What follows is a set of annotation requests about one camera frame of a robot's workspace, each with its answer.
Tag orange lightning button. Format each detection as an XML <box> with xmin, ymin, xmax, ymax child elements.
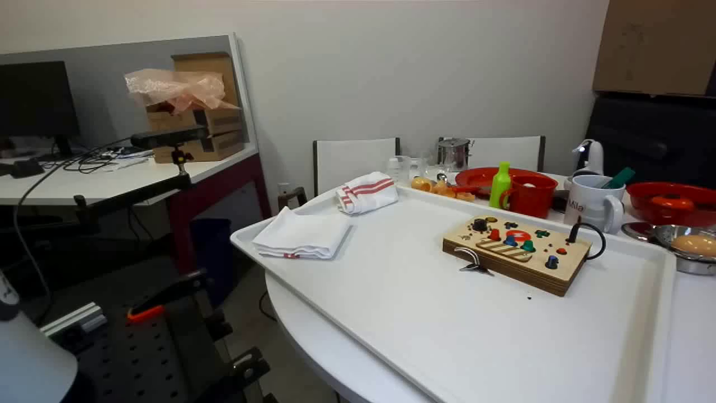
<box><xmin>506</xmin><ymin>230</ymin><xmax>529</xmax><ymax>245</ymax></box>

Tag red striped white towel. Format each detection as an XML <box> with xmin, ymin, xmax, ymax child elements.
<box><xmin>335</xmin><ymin>172</ymin><xmax>399</xmax><ymax>216</ymax></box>

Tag left white chair back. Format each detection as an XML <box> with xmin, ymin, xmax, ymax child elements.
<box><xmin>312</xmin><ymin>137</ymin><xmax>401</xmax><ymax>193</ymax></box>

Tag white chair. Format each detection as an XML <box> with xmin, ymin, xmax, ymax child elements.
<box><xmin>467</xmin><ymin>137</ymin><xmax>545</xmax><ymax>171</ymax></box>
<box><xmin>312</xmin><ymin>137</ymin><xmax>401</xmax><ymax>193</ymax></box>

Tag folded white cloth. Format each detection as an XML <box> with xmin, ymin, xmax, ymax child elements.
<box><xmin>253</xmin><ymin>209</ymin><xmax>352</xmax><ymax>259</ymax></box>

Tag metal canister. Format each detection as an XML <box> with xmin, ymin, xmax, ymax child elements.
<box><xmin>439</xmin><ymin>137</ymin><xmax>470</xmax><ymax>171</ymax></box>

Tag red plastic bowl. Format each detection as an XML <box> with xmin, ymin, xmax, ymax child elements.
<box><xmin>453</xmin><ymin>169</ymin><xmax>553</xmax><ymax>200</ymax></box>

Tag green plastic bottle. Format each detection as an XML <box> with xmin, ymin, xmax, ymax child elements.
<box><xmin>490</xmin><ymin>162</ymin><xmax>513</xmax><ymax>209</ymax></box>

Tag large white plastic tray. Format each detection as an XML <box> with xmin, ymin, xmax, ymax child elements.
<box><xmin>258</xmin><ymin>188</ymin><xmax>675</xmax><ymax>403</ymax></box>

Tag stacked cardboard boxes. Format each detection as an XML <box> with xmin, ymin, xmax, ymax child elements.
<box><xmin>145</xmin><ymin>51</ymin><xmax>246</xmax><ymax>162</ymax></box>

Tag red plastic cup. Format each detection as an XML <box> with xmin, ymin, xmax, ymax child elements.
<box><xmin>509</xmin><ymin>177</ymin><xmax>556</xmax><ymax>217</ymax></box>

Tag right white chair back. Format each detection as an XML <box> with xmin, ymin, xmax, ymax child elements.
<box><xmin>467</xmin><ymin>137</ymin><xmax>545</xmax><ymax>171</ymax></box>

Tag pink plastic bag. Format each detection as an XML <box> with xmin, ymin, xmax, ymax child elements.
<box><xmin>126</xmin><ymin>70</ymin><xmax>226</xmax><ymax>113</ymax></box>

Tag white ceramic pitcher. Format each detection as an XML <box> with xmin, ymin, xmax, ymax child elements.
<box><xmin>563</xmin><ymin>174</ymin><xmax>623</xmax><ymax>232</ymax></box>

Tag white kettle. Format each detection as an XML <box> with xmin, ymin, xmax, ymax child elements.
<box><xmin>575</xmin><ymin>139</ymin><xmax>604</xmax><ymax>174</ymax></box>

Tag white side desk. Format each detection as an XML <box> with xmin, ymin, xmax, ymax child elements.
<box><xmin>24</xmin><ymin>144</ymin><xmax>270</xmax><ymax>274</ymax></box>

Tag red bowl on right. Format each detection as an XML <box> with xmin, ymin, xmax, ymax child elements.
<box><xmin>626</xmin><ymin>181</ymin><xmax>716</xmax><ymax>227</ymax></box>

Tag black cabinet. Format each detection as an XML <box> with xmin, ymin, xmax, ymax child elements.
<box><xmin>585</xmin><ymin>95</ymin><xmax>716</xmax><ymax>188</ymax></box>

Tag cardboard box top right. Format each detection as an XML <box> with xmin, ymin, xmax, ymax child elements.
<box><xmin>592</xmin><ymin>0</ymin><xmax>716</xmax><ymax>97</ymax></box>

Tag black computer monitor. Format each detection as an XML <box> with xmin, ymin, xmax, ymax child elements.
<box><xmin>0</xmin><ymin>60</ymin><xmax>80</xmax><ymax>157</ymax></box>

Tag metal bowl with bread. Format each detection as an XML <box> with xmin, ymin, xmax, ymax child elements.
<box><xmin>621</xmin><ymin>221</ymin><xmax>716</xmax><ymax>275</ymax></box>

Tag white lamp shade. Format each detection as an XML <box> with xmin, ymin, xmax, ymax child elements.
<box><xmin>0</xmin><ymin>270</ymin><xmax>80</xmax><ymax>403</ymax></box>

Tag black camera on stand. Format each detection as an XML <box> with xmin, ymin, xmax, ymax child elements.
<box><xmin>130</xmin><ymin>126</ymin><xmax>207</xmax><ymax>172</ymax></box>

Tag wooden switch busy board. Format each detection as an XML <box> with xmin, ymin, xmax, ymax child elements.
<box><xmin>443</xmin><ymin>216</ymin><xmax>607</xmax><ymax>296</ymax></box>

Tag black clamp orange handle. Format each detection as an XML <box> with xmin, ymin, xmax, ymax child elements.
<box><xmin>126</xmin><ymin>270</ymin><xmax>209</xmax><ymax>324</ymax></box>

